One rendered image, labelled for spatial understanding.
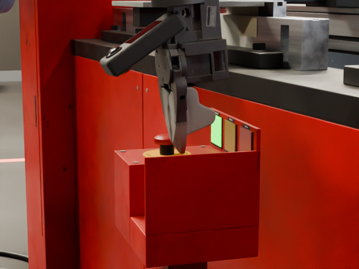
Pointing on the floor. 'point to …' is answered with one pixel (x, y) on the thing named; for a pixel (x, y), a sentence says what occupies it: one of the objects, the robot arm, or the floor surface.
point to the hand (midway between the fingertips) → (175, 144)
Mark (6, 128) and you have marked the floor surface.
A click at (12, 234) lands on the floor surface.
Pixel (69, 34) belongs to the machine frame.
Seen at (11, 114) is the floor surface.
